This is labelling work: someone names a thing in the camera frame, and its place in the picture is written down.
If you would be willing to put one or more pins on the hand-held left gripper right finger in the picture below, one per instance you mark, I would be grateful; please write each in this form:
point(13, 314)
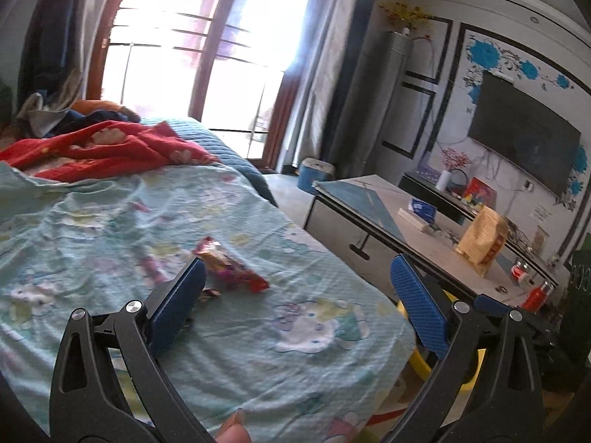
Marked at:
point(418, 300)

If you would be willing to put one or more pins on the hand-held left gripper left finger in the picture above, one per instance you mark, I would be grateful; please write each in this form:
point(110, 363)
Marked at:
point(178, 295)

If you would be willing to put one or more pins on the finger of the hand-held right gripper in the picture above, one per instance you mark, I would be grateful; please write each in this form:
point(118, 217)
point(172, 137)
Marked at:
point(489, 303)

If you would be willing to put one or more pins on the red snack wrapper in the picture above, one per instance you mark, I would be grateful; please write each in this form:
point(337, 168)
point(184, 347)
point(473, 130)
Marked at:
point(231, 267)

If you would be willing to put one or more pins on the yellow round bin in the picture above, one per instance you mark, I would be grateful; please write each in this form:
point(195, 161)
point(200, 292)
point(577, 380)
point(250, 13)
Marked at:
point(418, 362)

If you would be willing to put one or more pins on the person's left hand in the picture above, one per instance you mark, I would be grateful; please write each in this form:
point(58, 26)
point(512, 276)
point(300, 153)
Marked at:
point(233, 431)

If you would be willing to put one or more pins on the red drink can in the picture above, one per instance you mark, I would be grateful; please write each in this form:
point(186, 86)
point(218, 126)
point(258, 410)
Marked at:
point(520, 273)

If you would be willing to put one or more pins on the red bottle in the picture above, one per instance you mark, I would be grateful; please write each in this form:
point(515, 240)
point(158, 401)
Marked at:
point(536, 296)

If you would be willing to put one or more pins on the yellow paper bag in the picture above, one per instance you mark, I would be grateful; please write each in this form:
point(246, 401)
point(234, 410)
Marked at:
point(482, 240)

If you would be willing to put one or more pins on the blue box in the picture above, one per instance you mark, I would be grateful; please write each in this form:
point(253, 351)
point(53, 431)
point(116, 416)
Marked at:
point(424, 210)

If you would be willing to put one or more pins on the light blue printed bedsheet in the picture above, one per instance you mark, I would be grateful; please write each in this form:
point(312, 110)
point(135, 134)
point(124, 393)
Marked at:
point(92, 240)

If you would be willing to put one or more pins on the dark television stand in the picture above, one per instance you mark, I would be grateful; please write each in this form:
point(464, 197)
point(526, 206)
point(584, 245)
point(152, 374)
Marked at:
point(443, 198)

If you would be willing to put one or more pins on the colourful floor mat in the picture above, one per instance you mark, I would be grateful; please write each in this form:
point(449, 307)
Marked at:
point(397, 406)

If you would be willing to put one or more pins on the green container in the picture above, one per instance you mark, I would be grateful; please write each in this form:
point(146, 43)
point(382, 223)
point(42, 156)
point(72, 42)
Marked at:
point(586, 242)

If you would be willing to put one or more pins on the red colourful box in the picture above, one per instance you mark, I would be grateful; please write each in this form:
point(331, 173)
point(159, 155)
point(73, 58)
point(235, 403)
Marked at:
point(480, 193)

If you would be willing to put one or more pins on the white coffee table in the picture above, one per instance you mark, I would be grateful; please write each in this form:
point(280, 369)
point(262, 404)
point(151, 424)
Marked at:
point(360, 203)

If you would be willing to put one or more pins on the white vase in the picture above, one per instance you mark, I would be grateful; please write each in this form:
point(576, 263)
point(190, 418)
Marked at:
point(443, 181)

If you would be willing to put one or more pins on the blue quilted bed cover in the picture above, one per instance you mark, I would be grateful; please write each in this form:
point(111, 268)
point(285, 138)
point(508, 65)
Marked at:
point(221, 147)

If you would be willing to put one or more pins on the red flowered blanket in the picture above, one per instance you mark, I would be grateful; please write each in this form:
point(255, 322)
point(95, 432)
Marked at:
point(115, 147)

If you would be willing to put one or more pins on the blue bucket with white lid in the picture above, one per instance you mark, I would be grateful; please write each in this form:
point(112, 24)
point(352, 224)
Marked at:
point(315, 176)

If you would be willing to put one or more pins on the black television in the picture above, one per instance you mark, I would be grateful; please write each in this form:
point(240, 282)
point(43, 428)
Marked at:
point(521, 134)

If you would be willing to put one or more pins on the standing air conditioner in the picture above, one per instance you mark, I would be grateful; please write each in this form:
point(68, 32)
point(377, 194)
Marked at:
point(388, 101)

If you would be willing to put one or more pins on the orange cushion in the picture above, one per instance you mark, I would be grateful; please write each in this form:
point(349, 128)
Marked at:
point(104, 108)

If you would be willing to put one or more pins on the pile of clothes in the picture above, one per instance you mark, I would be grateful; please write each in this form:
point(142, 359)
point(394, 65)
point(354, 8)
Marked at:
point(41, 115)

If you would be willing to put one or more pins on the grey curtain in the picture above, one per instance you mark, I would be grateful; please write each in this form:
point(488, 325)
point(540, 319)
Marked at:
point(332, 78)

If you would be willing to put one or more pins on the large window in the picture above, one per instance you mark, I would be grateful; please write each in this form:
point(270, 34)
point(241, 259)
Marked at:
point(184, 55)

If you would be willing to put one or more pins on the yellow artificial flowers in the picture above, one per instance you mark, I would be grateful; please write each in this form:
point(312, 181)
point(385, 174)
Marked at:
point(406, 16)

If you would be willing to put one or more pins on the dark curtain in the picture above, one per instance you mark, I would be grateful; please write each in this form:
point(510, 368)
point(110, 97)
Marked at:
point(55, 32)

